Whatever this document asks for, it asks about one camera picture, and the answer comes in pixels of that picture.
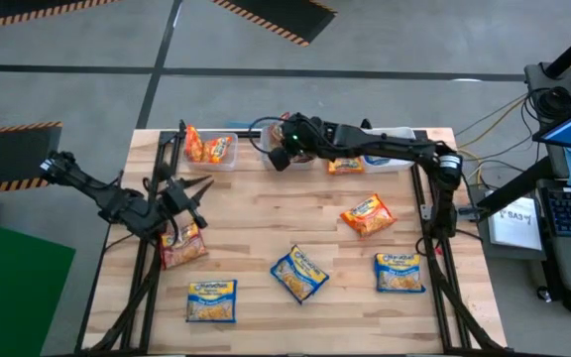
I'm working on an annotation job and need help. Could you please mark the green floor mat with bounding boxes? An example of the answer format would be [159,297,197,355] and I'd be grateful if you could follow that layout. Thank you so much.
[0,214,77,357]

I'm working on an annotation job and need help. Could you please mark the clear plastic bin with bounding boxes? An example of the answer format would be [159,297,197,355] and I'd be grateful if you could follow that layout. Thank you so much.
[181,130,240,173]

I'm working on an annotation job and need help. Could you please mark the black diagonal bar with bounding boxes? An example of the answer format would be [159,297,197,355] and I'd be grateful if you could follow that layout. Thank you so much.
[476,157,557,215]

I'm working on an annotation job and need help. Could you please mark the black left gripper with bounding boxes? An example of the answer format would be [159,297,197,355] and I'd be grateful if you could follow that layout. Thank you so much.
[159,164,215,230]

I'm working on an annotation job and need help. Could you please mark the grey computer box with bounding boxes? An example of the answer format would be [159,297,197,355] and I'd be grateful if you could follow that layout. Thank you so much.
[522,61,571,125]

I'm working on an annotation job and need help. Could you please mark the black cable coil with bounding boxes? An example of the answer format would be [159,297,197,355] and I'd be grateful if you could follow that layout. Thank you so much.
[532,84,571,120]

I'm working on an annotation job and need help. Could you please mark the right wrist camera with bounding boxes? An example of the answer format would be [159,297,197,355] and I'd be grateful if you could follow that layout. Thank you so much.
[267,145,292,174]

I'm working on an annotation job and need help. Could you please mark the white plastic bin with handles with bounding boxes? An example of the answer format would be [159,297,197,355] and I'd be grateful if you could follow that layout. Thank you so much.
[357,126,422,174]

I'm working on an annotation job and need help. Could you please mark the grey plastic bin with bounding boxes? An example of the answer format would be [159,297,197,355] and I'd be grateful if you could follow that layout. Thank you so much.
[259,123,316,172]

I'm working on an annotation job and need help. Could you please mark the white paper label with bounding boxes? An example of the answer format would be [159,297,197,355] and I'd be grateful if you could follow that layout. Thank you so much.
[486,195,544,252]

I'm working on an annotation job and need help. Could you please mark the black hazard-striped floor mat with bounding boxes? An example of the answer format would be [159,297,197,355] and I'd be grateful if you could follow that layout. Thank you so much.
[0,0,118,34]
[0,120,63,194]
[209,0,339,49]

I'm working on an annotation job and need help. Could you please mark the black aluminium table frame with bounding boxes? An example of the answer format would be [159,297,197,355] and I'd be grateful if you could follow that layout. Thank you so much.
[75,127,510,357]

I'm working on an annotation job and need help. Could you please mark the orange Maruchan ramen packet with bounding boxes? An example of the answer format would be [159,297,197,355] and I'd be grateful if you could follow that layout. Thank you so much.
[183,123,205,164]
[339,192,398,239]
[327,157,366,176]
[201,135,235,166]

